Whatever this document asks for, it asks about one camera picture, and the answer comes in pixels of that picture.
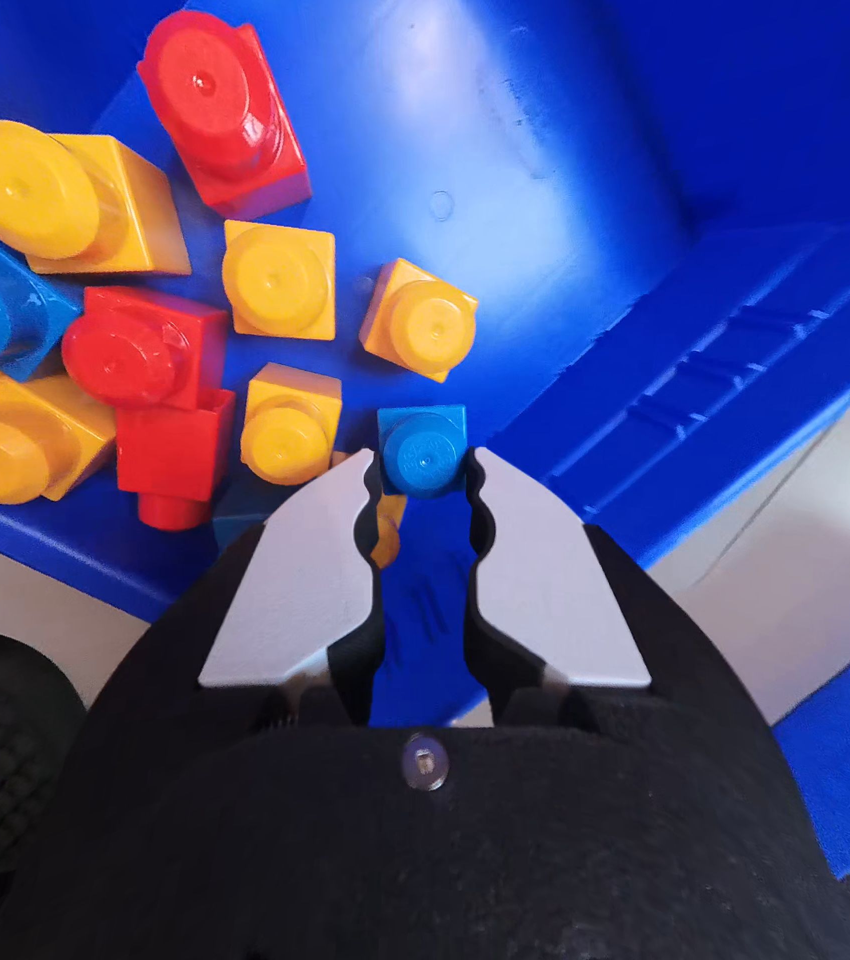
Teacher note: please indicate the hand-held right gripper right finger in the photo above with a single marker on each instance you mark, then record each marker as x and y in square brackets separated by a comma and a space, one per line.
[556, 592]

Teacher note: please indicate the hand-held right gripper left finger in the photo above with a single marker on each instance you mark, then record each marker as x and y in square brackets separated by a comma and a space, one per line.
[290, 592]

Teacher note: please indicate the blue mega block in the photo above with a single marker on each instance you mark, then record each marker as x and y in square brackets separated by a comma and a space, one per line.
[421, 450]

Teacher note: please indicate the pile of mega blocks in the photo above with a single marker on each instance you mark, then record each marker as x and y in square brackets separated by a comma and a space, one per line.
[275, 281]

